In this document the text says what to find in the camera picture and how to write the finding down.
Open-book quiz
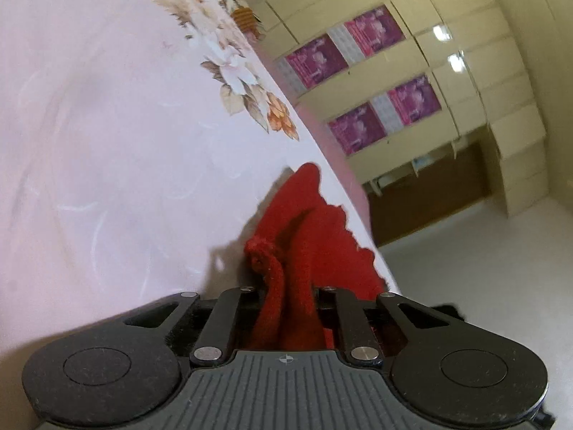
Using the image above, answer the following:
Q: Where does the cream corner shelf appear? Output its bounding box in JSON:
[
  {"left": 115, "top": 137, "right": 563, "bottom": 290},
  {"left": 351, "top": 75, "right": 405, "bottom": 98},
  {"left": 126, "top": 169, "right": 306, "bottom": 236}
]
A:
[{"left": 362, "top": 141, "right": 459, "bottom": 195}]

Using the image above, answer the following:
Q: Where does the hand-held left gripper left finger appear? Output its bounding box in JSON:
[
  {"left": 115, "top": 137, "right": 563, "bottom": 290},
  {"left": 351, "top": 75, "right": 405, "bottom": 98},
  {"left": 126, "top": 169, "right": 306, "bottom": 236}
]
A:
[{"left": 123, "top": 287, "right": 259, "bottom": 367}]

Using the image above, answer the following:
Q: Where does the white floral blanket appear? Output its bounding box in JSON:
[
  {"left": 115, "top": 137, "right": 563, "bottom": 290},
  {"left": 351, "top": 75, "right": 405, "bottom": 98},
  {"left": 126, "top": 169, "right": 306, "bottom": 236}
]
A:
[{"left": 0, "top": 0, "right": 400, "bottom": 370}]

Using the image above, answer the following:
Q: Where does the cream wardrobe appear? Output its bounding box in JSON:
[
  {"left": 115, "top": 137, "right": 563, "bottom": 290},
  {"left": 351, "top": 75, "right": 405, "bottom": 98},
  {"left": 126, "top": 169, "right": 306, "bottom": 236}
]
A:
[{"left": 192, "top": 0, "right": 549, "bottom": 218}]

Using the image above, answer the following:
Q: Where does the purple calendar poster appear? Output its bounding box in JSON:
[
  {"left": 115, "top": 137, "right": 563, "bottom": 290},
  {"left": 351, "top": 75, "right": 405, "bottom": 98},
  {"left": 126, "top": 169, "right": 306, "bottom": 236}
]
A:
[
  {"left": 274, "top": 34, "right": 350, "bottom": 96},
  {"left": 371, "top": 73, "right": 442, "bottom": 133},
  {"left": 328, "top": 102, "right": 388, "bottom": 156},
  {"left": 328, "top": 6, "right": 406, "bottom": 64}
]

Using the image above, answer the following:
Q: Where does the red sequined sweater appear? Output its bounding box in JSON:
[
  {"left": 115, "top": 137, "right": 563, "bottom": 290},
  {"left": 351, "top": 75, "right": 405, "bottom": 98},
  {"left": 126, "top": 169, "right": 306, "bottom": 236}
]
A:
[{"left": 244, "top": 162, "right": 388, "bottom": 351}]

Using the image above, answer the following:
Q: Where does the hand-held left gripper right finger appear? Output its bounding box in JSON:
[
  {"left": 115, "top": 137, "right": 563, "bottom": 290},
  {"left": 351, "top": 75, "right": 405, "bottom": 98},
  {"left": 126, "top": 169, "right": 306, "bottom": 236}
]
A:
[{"left": 314, "top": 286, "right": 454, "bottom": 365}]

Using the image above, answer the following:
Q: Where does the brown wooden door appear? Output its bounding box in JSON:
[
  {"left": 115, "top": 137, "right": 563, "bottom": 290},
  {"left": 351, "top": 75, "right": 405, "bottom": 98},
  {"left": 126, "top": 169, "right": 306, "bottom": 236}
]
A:
[{"left": 363, "top": 140, "right": 490, "bottom": 248}]

